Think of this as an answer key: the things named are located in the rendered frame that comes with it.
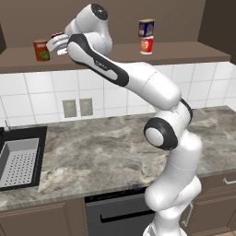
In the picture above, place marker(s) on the dark grey dishwasher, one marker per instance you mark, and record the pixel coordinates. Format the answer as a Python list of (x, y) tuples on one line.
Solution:
[(116, 202)]

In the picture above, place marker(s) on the grey wall socket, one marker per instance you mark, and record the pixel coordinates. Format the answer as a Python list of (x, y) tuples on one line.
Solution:
[(69, 108), (86, 107)]

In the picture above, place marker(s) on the blue can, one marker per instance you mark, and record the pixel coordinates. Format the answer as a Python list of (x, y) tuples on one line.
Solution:
[(146, 27)]

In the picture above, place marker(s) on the red can with white label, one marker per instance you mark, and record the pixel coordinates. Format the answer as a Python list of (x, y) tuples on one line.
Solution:
[(147, 45)]

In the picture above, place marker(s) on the brown cupboard door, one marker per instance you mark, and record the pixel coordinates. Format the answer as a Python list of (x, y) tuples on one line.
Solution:
[(215, 216), (33, 219)]

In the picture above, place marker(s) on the black sink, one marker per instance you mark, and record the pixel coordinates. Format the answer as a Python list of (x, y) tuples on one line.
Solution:
[(42, 153)]

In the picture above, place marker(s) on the grey perforated sink tray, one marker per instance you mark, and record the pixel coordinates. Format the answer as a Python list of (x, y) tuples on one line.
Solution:
[(18, 161)]

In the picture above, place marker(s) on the brown drawer front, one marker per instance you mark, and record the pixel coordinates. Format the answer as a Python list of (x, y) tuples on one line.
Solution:
[(215, 184)]

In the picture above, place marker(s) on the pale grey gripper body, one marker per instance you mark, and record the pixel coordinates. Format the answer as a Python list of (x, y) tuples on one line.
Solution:
[(56, 44)]

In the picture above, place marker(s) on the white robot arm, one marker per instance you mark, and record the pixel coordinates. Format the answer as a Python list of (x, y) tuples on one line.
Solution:
[(172, 159)]

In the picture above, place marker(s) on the brown open wall cabinet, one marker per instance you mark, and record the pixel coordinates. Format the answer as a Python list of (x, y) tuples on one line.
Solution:
[(172, 24)]

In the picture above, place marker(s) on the metal tap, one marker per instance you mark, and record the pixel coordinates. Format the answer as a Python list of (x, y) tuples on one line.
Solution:
[(6, 125)]

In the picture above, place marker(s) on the red can with green label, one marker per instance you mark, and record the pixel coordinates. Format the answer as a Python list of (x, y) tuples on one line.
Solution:
[(40, 50)]

